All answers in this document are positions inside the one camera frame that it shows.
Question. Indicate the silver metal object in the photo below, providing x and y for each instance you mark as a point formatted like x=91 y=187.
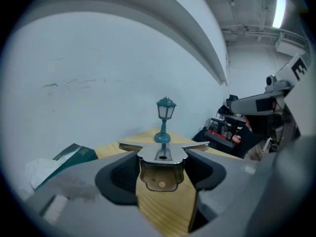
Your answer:
x=161 y=154

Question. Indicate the small teal street lamp figurine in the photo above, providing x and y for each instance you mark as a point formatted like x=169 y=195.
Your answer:
x=166 y=112

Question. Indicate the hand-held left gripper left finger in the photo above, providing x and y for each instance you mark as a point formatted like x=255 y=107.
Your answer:
x=74 y=206

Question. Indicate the dark green box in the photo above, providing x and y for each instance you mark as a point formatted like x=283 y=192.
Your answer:
x=79 y=154

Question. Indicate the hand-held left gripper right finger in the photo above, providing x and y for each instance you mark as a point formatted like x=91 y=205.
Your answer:
x=234 y=194

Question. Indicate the white crumpled cloth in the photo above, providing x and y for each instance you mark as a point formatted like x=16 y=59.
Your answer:
x=40 y=170

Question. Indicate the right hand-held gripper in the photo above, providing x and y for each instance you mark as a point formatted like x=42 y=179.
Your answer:
x=296 y=95

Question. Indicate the black and red office chair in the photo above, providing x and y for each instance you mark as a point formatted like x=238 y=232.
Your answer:
x=219 y=134

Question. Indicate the ceiling light panel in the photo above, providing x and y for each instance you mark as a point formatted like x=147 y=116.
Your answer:
x=279 y=7

